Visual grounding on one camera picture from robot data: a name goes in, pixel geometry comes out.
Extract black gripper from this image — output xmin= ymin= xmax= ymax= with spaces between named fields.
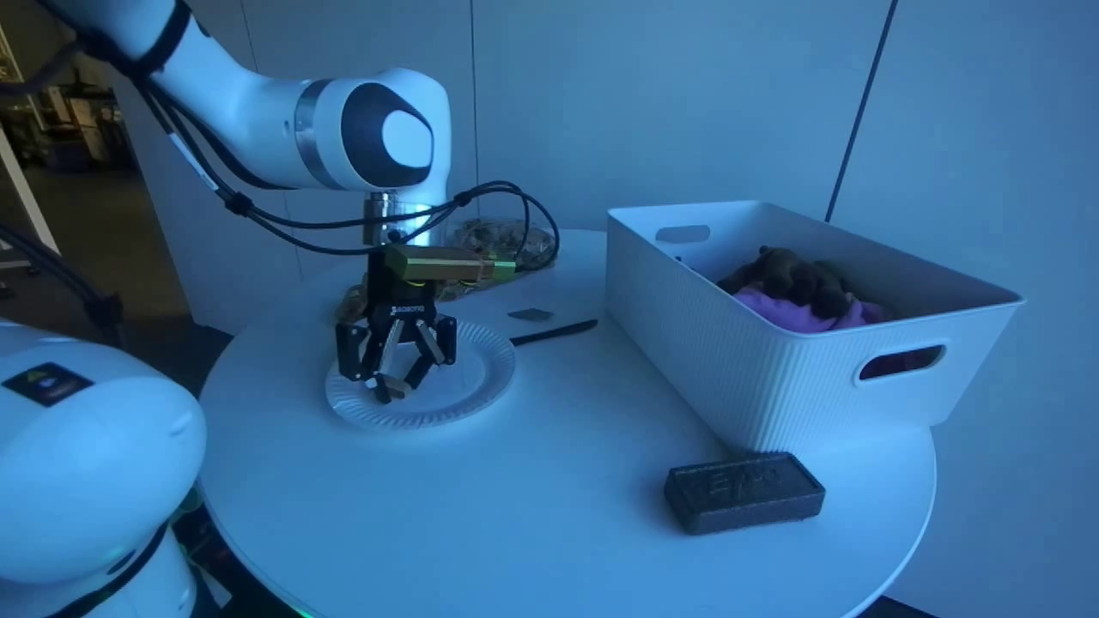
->
xmin=338 ymin=244 xmax=458 ymax=402

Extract tan rubber band long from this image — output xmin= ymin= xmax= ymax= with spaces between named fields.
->
xmin=338 ymin=288 xmax=368 ymax=323

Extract white paper plate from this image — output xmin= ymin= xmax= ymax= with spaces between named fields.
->
xmin=322 ymin=323 xmax=515 ymax=433

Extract bag of rubber bands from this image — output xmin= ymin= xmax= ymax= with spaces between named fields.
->
xmin=444 ymin=221 xmax=561 ymax=272

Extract black pen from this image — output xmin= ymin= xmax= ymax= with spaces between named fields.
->
xmin=510 ymin=319 xmax=601 ymax=346

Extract white plastic storage bin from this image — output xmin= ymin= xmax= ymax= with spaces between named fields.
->
xmin=606 ymin=199 xmax=1019 ymax=451

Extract purple cloth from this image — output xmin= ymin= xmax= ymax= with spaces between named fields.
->
xmin=734 ymin=288 xmax=886 ymax=334

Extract wrist camera with green light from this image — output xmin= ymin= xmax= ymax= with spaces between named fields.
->
xmin=385 ymin=248 xmax=515 ymax=284

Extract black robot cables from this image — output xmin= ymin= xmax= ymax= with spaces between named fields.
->
xmin=115 ymin=65 xmax=562 ymax=279

